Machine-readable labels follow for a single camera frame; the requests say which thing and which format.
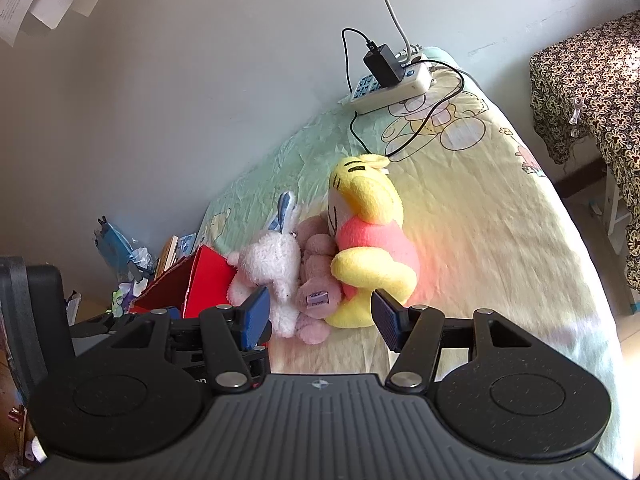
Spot white table frame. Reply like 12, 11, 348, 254
587, 160, 633, 261

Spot colourful plastic packaging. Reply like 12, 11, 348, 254
110, 280, 147, 317

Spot patterned covered stool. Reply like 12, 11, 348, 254
529, 10, 640, 293

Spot black charger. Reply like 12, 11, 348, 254
363, 44, 403, 89

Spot blue plastic bag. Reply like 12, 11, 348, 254
94, 216, 153, 281

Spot white plush rabbit plaid ears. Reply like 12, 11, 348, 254
226, 191, 302, 339

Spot blue white box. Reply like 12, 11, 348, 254
175, 232, 199, 262

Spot white cable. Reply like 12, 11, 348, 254
356, 0, 426, 61

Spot yellow plush toy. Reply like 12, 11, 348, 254
322, 154, 421, 329

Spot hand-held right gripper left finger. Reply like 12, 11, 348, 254
75, 285, 273, 395

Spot red box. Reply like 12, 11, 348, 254
129, 244, 240, 322

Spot dark case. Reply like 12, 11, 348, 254
0, 256, 68, 401

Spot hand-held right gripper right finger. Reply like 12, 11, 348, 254
371, 288, 566, 392

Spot tan book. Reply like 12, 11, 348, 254
154, 235, 181, 281

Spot clear plastic clip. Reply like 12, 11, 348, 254
569, 100, 586, 137

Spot white power strip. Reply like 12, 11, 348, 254
349, 51, 435, 115

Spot pink plush bear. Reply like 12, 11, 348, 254
295, 214, 346, 346

